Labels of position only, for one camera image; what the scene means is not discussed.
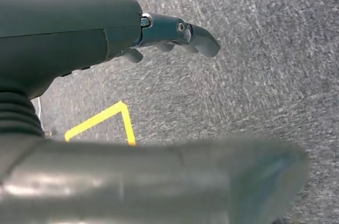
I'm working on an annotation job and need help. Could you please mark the thin white floor cable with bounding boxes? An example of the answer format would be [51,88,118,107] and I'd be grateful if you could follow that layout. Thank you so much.
[36,96,45,130]

